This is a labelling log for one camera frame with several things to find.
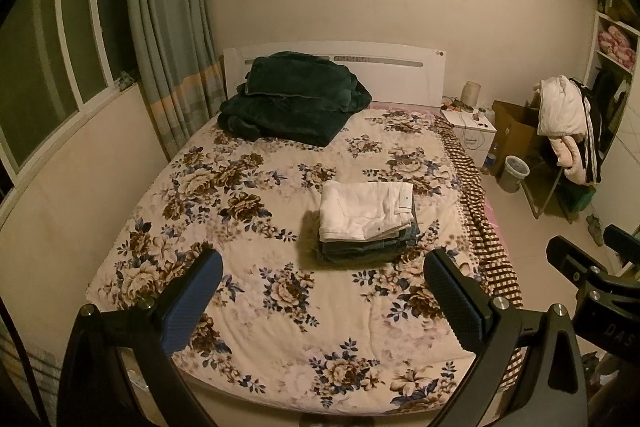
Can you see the folded blue jeans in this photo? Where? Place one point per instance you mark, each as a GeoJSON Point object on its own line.
{"type": "Point", "coordinates": [370, 246]}

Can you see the grey slippers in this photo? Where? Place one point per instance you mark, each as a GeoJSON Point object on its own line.
{"type": "Point", "coordinates": [596, 229]}

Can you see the dark green blanket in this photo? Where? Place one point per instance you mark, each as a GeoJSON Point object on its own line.
{"type": "Point", "coordinates": [295, 102]}

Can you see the green box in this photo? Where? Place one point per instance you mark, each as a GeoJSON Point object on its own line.
{"type": "Point", "coordinates": [580, 199]}

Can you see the white pants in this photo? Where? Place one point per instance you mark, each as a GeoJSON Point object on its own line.
{"type": "Point", "coordinates": [360, 207]}

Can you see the green curtain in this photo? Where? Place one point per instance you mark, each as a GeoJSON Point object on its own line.
{"type": "Point", "coordinates": [170, 32]}

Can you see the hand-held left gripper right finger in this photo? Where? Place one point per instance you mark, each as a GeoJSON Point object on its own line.
{"type": "Point", "coordinates": [450, 302]}

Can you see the pink garment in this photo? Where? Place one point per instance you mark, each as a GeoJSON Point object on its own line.
{"type": "Point", "coordinates": [572, 159]}

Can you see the plastic bottle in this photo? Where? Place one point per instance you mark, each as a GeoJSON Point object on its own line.
{"type": "Point", "coordinates": [490, 163]}

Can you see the pink floral bedding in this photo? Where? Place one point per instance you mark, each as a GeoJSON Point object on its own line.
{"type": "Point", "coordinates": [615, 44]}

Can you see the metal frame chair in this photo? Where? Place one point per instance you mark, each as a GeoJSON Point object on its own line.
{"type": "Point", "coordinates": [545, 197]}

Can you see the bed with floral cover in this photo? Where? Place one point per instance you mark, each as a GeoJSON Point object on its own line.
{"type": "Point", "coordinates": [250, 217]}

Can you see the white jacket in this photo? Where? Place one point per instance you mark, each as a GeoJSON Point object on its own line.
{"type": "Point", "coordinates": [560, 107]}

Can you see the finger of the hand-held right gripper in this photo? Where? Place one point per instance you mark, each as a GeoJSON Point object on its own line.
{"type": "Point", "coordinates": [622, 239]}
{"type": "Point", "coordinates": [575, 259]}

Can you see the large cardboard box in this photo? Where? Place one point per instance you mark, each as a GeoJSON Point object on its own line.
{"type": "Point", "coordinates": [517, 132]}

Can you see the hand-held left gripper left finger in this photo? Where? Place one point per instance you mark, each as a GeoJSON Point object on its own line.
{"type": "Point", "coordinates": [190, 307]}

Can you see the folded olive pants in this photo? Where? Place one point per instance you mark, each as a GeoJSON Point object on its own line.
{"type": "Point", "coordinates": [350, 258]}

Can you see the brown checkered sheet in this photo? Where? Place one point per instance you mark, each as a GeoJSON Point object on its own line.
{"type": "Point", "coordinates": [470, 187]}

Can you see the white framed window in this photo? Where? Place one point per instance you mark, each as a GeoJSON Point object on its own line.
{"type": "Point", "coordinates": [50, 57]}

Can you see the white nightstand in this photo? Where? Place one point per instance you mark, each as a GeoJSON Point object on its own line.
{"type": "Point", "coordinates": [475, 137]}

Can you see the grey trash bin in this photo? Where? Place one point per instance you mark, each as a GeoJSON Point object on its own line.
{"type": "Point", "coordinates": [514, 177]}

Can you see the white wardrobe shelf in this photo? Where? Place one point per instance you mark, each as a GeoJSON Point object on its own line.
{"type": "Point", "coordinates": [607, 82]}

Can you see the white bed headboard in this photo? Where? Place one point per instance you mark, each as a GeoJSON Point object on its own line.
{"type": "Point", "coordinates": [400, 77]}

